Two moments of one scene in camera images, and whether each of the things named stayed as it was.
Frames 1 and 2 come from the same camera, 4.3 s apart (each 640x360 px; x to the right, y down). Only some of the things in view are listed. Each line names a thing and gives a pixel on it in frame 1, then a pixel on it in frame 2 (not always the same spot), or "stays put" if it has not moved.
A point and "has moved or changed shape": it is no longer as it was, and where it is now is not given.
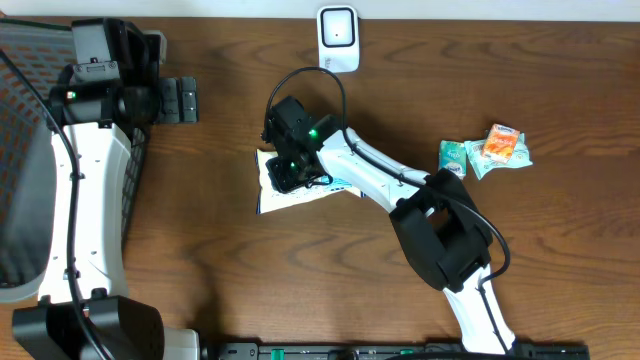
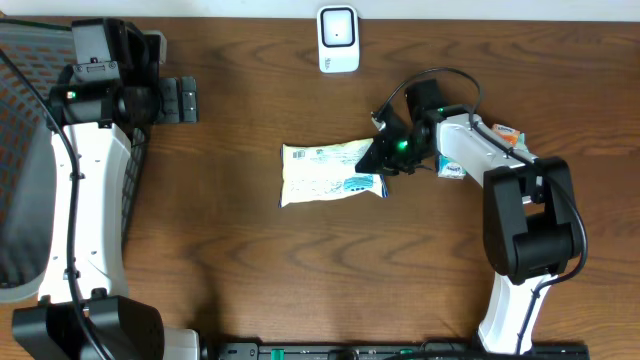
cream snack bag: x=269 y=199 has moved or changed shape
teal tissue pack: x=453 y=156 stays put
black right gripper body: x=285 y=175 to x=401 y=148
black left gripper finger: x=170 y=101 stays put
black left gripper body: x=170 y=100 stays put
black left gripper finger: x=188 y=99 stays put
